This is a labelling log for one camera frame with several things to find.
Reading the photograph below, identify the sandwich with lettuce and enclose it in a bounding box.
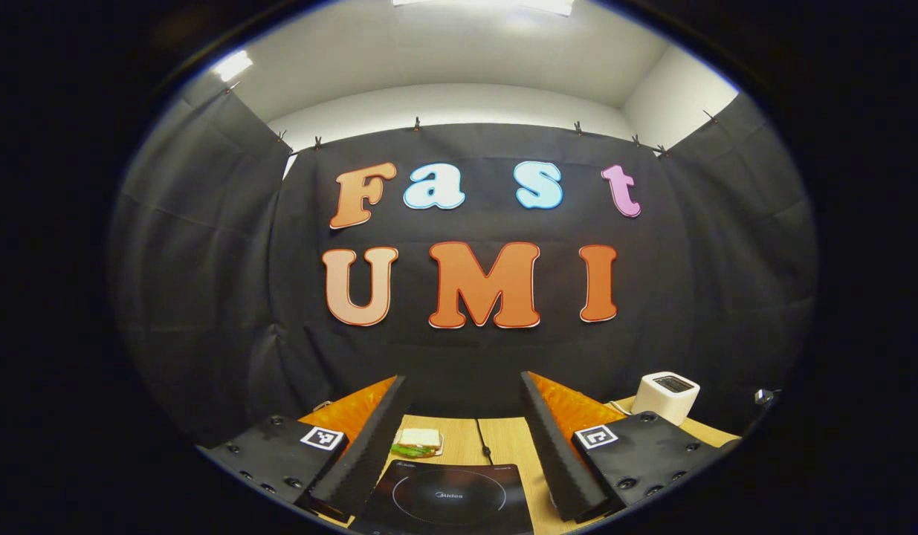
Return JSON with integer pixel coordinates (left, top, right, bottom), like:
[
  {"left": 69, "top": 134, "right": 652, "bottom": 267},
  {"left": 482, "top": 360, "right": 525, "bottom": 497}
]
[{"left": 389, "top": 427, "right": 445, "bottom": 459}]

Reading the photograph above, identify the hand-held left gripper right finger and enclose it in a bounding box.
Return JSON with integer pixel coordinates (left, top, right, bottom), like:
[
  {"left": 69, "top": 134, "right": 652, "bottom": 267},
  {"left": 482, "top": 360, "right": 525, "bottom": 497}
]
[{"left": 519, "top": 372, "right": 739, "bottom": 524}]

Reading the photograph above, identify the small ceiling light panel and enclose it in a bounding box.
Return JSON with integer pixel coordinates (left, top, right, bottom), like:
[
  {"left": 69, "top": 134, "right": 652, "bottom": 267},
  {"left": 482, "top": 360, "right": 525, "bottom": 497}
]
[{"left": 213, "top": 50, "right": 254, "bottom": 83}]

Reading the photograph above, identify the black induction cooktop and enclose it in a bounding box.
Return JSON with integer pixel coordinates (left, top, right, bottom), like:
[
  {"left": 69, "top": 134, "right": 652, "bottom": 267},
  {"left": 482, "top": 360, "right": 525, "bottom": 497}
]
[{"left": 352, "top": 460, "right": 534, "bottom": 535}]

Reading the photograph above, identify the white toaster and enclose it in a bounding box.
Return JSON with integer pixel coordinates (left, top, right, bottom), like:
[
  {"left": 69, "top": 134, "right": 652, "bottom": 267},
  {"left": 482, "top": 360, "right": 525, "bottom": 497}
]
[{"left": 630, "top": 371, "right": 702, "bottom": 427}]

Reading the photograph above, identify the row of black cloth clips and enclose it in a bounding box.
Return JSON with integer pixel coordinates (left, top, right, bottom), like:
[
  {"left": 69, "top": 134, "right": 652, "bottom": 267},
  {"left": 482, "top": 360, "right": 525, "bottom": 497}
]
[{"left": 224, "top": 80, "right": 721, "bottom": 159}]

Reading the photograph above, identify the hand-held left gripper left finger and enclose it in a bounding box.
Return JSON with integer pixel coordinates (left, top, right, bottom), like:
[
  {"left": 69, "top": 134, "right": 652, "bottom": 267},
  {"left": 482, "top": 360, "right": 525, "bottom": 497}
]
[{"left": 198, "top": 375, "right": 412, "bottom": 523}]

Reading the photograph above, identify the large ceiling light panel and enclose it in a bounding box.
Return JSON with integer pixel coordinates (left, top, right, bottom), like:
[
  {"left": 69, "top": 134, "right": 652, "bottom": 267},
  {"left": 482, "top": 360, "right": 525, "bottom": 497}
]
[{"left": 391, "top": 0, "right": 575, "bottom": 17}]

